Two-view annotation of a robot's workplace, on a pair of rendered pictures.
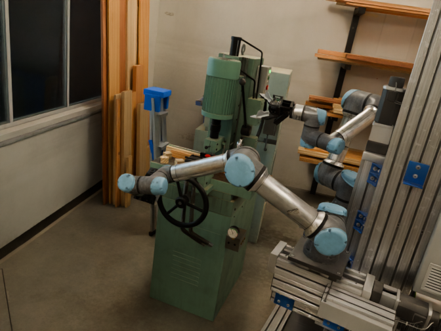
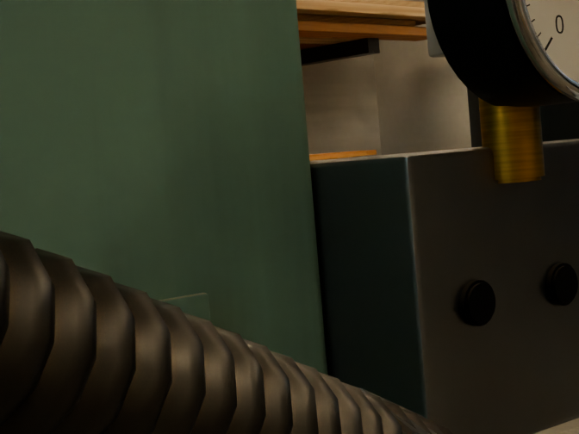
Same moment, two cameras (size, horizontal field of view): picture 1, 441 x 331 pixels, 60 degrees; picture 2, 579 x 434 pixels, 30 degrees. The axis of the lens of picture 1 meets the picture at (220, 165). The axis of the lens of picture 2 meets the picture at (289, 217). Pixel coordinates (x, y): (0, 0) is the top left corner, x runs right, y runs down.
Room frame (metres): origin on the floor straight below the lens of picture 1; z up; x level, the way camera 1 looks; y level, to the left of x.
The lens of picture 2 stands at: (1.69, 0.15, 0.62)
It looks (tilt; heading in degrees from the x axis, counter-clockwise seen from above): 3 degrees down; 304
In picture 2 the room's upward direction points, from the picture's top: 5 degrees counter-clockwise
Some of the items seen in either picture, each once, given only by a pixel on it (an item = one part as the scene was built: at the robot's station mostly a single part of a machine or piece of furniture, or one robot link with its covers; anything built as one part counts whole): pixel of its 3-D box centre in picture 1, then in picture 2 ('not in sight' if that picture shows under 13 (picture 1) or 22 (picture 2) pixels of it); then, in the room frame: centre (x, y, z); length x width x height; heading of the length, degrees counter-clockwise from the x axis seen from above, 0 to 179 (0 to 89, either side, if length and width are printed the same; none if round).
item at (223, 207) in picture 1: (214, 182); not in sight; (2.19, 0.02, 0.76); 0.57 x 0.45 x 0.09; 162
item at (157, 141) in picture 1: (157, 163); not in sight; (2.82, 0.49, 0.58); 0.27 x 0.25 x 1.16; 78
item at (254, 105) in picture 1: (254, 111); not in sight; (2.23, -0.15, 1.23); 0.09 x 0.08 x 0.15; 162
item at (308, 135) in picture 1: (312, 136); not in sight; (1.80, -0.41, 1.23); 0.11 x 0.08 x 0.11; 41
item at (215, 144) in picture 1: (214, 144); not in sight; (2.09, 0.05, 1.03); 0.14 x 0.07 x 0.09; 162
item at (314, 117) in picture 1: (314, 116); not in sight; (1.81, -0.40, 1.33); 0.11 x 0.08 x 0.09; 72
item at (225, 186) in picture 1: (202, 176); not in sight; (1.97, 0.09, 0.87); 0.61 x 0.30 x 0.06; 72
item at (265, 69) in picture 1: (262, 79); not in sight; (2.33, -0.17, 1.40); 0.10 x 0.06 x 0.16; 162
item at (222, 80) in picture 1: (220, 88); not in sight; (2.07, 0.06, 1.35); 0.18 x 0.18 x 0.31
